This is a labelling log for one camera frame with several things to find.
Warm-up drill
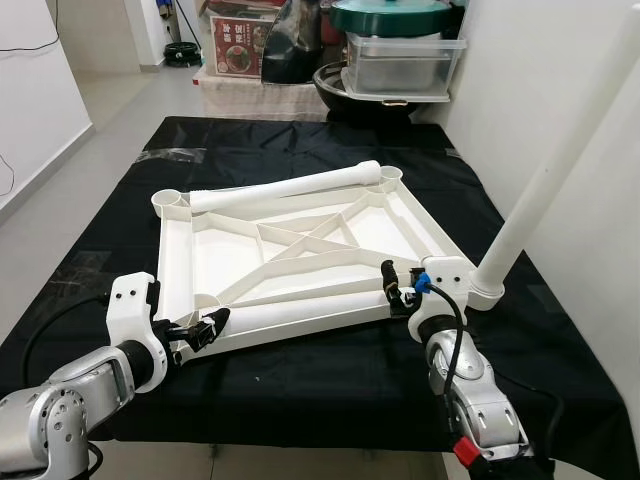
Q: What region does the white plastic children table top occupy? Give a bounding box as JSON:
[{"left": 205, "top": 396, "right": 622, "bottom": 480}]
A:
[{"left": 152, "top": 165, "right": 506, "bottom": 356}]

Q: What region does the black tablecloth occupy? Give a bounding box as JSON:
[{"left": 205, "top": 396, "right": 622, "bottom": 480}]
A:
[{"left": 0, "top": 117, "right": 621, "bottom": 471}]

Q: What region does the clear tape strip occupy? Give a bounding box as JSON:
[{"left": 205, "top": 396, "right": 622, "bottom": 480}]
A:
[{"left": 140, "top": 148, "right": 206, "bottom": 165}]

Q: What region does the black wok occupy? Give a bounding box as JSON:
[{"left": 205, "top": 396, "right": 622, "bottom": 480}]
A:
[{"left": 313, "top": 62, "right": 446, "bottom": 126}]

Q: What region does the clear plastic storage container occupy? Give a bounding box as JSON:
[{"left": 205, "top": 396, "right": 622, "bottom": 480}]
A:
[{"left": 343, "top": 32, "right": 468, "bottom": 101}]

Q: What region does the patterned bench cloth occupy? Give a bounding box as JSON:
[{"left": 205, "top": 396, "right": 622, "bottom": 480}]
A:
[{"left": 198, "top": 72, "right": 333, "bottom": 123}]

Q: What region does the black bag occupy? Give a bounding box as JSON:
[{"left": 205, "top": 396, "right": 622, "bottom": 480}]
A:
[{"left": 262, "top": 0, "right": 327, "bottom": 86}]

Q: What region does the green round lid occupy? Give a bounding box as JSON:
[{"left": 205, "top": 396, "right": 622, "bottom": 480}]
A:
[{"left": 330, "top": 0, "right": 459, "bottom": 36}]

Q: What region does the black round floor object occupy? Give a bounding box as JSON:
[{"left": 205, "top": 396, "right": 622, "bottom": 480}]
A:
[{"left": 163, "top": 40, "right": 203, "bottom": 67}]

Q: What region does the red printed box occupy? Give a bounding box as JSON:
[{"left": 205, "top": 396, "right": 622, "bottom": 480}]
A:
[{"left": 208, "top": 12, "right": 277, "bottom": 81}]

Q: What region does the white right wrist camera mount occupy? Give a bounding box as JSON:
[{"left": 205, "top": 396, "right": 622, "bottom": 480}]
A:
[{"left": 405, "top": 256, "right": 479, "bottom": 343}]

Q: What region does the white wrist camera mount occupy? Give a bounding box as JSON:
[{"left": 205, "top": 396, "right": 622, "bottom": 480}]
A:
[
  {"left": 405, "top": 256, "right": 479, "bottom": 343},
  {"left": 106, "top": 272, "right": 173, "bottom": 369}
]

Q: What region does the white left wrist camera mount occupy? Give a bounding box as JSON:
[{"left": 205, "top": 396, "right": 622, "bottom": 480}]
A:
[{"left": 106, "top": 272, "right": 173, "bottom": 369}]

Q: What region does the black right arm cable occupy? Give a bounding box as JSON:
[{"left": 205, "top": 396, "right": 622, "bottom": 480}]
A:
[{"left": 420, "top": 283, "right": 466, "bottom": 396}]

